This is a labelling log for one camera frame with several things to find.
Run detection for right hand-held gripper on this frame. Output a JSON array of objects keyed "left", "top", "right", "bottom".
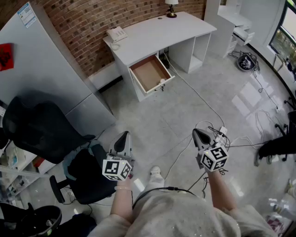
[{"left": 192, "top": 128, "right": 229, "bottom": 172}]

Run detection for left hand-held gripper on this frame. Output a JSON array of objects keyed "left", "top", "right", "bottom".
[{"left": 102, "top": 131, "right": 135, "bottom": 182}]

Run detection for wooden drawer with white front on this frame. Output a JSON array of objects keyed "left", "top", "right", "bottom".
[{"left": 129, "top": 54, "right": 176, "bottom": 95}]

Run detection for person's left forearm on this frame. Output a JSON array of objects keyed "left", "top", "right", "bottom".
[{"left": 110, "top": 178, "right": 135, "bottom": 224}]

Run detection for person's right forearm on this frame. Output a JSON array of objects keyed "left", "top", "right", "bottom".
[{"left": 207, "top": 170, "right": 239, "bottom": 212}]

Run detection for white power strip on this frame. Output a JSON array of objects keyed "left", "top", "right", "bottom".
[{"left": 215, "top": 126, "right": 228, "bottom": 143}]

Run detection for white paper sheet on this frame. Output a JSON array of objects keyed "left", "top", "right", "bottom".
[{"left": 133, "top": 178, "right": 145, "bottom": 192}]

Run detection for person's white trousers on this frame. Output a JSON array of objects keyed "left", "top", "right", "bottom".
[{"left": 144, "top": 172, "right": 165, "bottom": 193}]

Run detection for black swivel chair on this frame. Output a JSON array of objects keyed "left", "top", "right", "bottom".
[{"left": 274, "top": 122, "right": 290, "bottom": 139}]

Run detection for person's beige sweater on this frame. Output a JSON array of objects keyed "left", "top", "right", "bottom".
[{"left": 87, "top": 191, "right": 282, "bottom": 237}]

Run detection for black office chair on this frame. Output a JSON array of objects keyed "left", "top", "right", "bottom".
[{"left": 2, "top": 96, "right": 118, "bottom": 206}]

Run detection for black box under desk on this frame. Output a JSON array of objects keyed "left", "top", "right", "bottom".
[{"left": 159, "top": 57, "right": 171, "bottom": 69}]

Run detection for black chair wheel base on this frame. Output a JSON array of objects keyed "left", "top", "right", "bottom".
[{"left": 284, "top": 96, "right": 296, "bottom": 111}]

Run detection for black round bin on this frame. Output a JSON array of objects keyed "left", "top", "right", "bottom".
[{"left": 17, "top": 205, "right": 62, "bottom": 237}]

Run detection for grey refrigerator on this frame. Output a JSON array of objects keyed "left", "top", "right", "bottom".
[{"left": 0, "top": 2, "right": 116, "bottom": 139}]

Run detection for white desk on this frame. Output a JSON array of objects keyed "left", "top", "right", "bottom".
[{"left": 103, "top": 11, "right": 217, "bottom": 102}]

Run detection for white shelf unit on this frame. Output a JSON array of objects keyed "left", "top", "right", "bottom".
[{"left": 204, "top": 0, "right": 255, "bottom": 58}]

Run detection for dark framed window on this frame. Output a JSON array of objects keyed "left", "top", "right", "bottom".
[{"left": 269, "top": 0, "right": 296, "bottom": 55}]

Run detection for table lamp with white shade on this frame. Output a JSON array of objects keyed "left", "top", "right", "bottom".
[{"left": 164, "top": 0, "right": 179, "bottom": 19}]

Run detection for red paper decoration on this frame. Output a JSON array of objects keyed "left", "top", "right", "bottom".
[{"left": 0, "top": 43, "right": 14, "bottom": 72}]

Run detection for blue and white label sticker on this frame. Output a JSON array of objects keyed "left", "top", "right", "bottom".
[{"left": 17, "top": 2, "right": 37, "bottom": 29}]

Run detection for tangled white floor cables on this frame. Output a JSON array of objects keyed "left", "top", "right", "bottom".
[{"left": 254, "top": 108, "right": 286, "bottom": 144}]

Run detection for black headset cable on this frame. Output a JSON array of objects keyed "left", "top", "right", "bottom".
[{"left": 132, "top": 186, "right": 197, "bottom": 209}]

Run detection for long white floor cable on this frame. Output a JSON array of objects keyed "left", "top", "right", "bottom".
[{"left": 163, "top": 53, "right": 226, "bottom": 128}]

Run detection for thin black floor cable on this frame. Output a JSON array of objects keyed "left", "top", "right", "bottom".
[{"left": 251, "top": 69, "right": 279, "bottom": 109}]

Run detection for white corded telephone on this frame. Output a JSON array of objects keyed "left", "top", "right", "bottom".
[{"left": 105, "top": 26, "right": 129, "bottom": 51}]

